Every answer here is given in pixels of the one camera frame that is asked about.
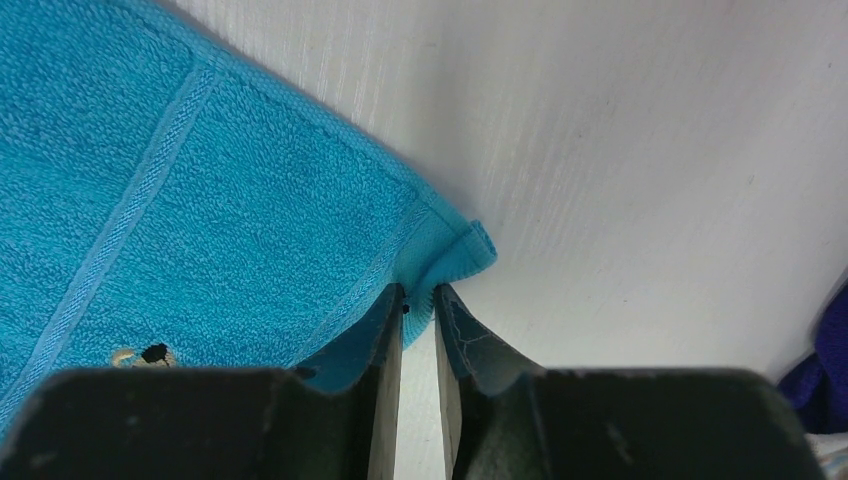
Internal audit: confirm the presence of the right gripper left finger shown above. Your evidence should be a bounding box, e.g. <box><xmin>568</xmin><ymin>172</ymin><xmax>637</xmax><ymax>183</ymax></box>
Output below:
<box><xmin>1</xmin><ymin>284</ymin><xmax>405</xmax><ymax>479</ymax></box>

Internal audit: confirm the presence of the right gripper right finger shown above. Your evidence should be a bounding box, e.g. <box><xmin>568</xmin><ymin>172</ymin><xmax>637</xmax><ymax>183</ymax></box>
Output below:
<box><xmin>433</xmin><ymin>285</ymin><xmax>824</xmax><ymax>479</ymax></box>

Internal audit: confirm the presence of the blue towel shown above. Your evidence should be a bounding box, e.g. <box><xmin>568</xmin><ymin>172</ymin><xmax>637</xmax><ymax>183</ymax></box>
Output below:
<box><xmin>1</xmin><ymin>1</ymin><xmax>497</xmax><ymax>431</ymax></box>

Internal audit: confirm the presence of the purple cloth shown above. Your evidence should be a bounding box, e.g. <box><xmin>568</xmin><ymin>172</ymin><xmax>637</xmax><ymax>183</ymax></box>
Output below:
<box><xmin>778</xmin><ymin>287</ymin><xmax>847</xmax><ymax>434</ymax></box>

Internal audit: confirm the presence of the blue white patterned cloth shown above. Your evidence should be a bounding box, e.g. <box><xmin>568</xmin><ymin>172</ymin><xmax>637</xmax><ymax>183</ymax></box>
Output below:
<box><xmin>806</xmin><ymin>433</ymin><xmax>847</xmax><ymax>480</ymax></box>

